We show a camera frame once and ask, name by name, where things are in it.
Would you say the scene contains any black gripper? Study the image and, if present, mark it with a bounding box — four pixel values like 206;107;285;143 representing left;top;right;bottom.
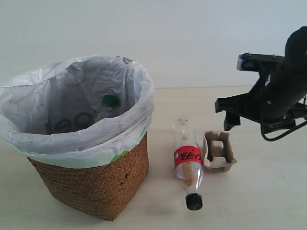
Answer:
214;55;307;131

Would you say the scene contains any grey cardboard pulp tray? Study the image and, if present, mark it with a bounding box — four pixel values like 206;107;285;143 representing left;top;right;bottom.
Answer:
203;130;237;172

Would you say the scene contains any clear red label cola bottle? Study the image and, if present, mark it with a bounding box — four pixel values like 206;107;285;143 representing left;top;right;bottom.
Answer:
172;116;204;211

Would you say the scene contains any green label water bottle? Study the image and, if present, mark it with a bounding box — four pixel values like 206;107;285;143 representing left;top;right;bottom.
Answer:
93;94;119;123

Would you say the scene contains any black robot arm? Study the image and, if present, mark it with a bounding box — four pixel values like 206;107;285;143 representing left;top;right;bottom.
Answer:
215;26;307;133

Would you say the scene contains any white plastic bin liner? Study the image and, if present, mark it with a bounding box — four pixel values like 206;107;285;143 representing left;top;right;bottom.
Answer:
0;55;155;169

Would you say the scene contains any brown woven wicker basket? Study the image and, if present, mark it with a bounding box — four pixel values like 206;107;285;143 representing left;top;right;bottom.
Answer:
29;136;149;221

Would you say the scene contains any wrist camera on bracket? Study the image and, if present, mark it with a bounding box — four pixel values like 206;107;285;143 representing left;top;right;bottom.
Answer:
236;53;283;72

